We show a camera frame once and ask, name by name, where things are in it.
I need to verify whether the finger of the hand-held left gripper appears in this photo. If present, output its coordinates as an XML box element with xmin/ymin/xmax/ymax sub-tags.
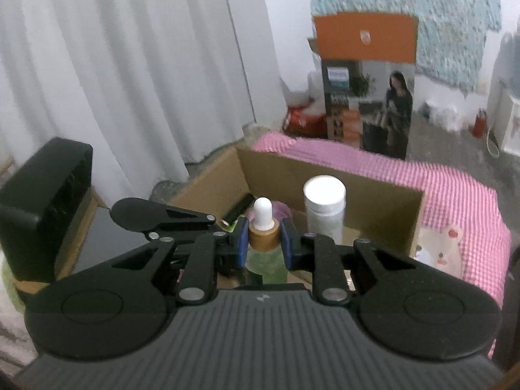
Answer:
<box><xmin>148</xmin><ymin>205</ymin><xmax>220</xmax><ymax>253</ymax></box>

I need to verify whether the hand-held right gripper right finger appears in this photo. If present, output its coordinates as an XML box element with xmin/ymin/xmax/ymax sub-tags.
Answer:
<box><xmin>281</xmin><ymin>218</ymin><xmax>456</xmax><ymax>305</ymax></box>

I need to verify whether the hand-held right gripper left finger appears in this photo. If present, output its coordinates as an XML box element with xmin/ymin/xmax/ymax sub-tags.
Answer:
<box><xmin>81</xmin><ymin>217</ymin><xmax>249</xmax><ymax>306</ymax></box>

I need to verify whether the green dropper bottle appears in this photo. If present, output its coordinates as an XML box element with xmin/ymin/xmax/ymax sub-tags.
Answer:
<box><xmin>244</xmin><ymin>197</ymin><xmax>289</xmax><ymax>287</ymax></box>

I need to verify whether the black tube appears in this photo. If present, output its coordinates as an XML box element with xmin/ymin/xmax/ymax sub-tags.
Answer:
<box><xmin>221</xmin><ymin>194</ymin><xmax>255</xmax><ymax>229</ymax></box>

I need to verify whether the purple plastic lid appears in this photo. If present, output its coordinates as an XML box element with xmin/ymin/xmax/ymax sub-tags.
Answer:
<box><xmin>271</xmin><ymin>200</ymin><xmax>294</xmax><ymax>223</ymax></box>

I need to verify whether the white pill bottle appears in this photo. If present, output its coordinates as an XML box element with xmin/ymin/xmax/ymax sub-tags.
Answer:
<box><xmin>303</xmin><ymin>175</ymin><xmax>347</xmax><ymax>246</ymax></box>

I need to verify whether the printed cardboard box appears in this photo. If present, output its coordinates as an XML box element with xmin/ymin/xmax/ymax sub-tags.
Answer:
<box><xmin>168</xmin><ymin>146</ymin><xmax>425</xmax><ymax>289</ymax></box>

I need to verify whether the white fluffy cover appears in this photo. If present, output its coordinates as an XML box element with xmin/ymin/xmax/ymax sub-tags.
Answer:
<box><xmin>0</xmin><ymin>260</ymin><xmax>41</xmax><ymax>376</ymax></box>

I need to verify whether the red packet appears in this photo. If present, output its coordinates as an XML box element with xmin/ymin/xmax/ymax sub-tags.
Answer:
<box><xmin>283</xmin><ymin>103</ymin><xmax>328</xmax><ymax>135</ymax></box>

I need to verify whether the printed appliance box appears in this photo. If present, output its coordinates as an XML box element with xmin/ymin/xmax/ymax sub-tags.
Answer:
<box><xmin>321</xmin><ymin>59</ymin><xmax>416</xmax><ymax>160</ymax></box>

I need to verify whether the white curtain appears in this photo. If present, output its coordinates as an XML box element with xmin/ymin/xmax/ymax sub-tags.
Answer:
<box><xmin>0</xmin><ymin>0</ymin><xmax>285</xmax><ymax>208</ymax></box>

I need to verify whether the pink checked tablecloth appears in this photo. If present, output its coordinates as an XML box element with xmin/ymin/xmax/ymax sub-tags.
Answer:
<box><xmin>252</xmin><ymin>132</ymin><xmax>513</xmax><ymax>305</ymax></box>

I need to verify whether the white plastic bag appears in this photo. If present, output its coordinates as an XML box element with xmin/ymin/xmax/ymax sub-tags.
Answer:
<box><xmin>422</xmin><ymin>101</ymin><xmax>464</xmax><ymax>131</ymax></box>

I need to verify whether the orange cardboard box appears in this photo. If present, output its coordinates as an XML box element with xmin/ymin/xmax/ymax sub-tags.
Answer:
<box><xmin>313</xmin><ymin>13</ymin><xmax>419</xmax><ymax>63</ymax></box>

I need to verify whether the red fire extinguisher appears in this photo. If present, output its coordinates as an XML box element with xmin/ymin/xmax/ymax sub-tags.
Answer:
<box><xmin>472</xmin><ymin>108</ymin><xmax>487</xmax><ymax>139</ymax></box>

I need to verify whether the white water dispenser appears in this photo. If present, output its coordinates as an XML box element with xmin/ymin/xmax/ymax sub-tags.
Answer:
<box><xmin>487</xmin><ymin>77</ymin><xmax>520</xmax><ymax>156</ymax></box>

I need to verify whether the floral wall cloth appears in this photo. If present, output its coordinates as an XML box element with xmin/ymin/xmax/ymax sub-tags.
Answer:
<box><xmin>306</xmin><ymin>0</ymin><xmax>502</xmax><ymax>90</ymax></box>

